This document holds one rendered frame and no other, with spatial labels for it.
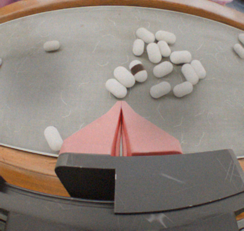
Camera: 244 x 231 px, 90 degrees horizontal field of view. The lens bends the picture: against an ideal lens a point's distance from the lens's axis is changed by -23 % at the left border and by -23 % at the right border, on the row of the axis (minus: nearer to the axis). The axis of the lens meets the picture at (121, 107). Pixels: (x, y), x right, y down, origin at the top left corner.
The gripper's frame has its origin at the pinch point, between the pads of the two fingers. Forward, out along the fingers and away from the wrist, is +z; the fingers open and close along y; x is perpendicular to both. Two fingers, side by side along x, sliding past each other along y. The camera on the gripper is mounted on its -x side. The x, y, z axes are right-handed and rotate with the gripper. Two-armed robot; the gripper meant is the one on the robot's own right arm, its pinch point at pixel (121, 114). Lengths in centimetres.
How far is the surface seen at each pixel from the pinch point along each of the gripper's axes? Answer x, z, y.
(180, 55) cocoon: -1.0, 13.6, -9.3
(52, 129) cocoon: 6.8, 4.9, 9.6
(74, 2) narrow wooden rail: -10.1, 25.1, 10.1
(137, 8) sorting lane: -7.9, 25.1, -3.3
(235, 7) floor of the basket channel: -17, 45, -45
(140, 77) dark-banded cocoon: 1.8, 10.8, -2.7
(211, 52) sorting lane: -1.5, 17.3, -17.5
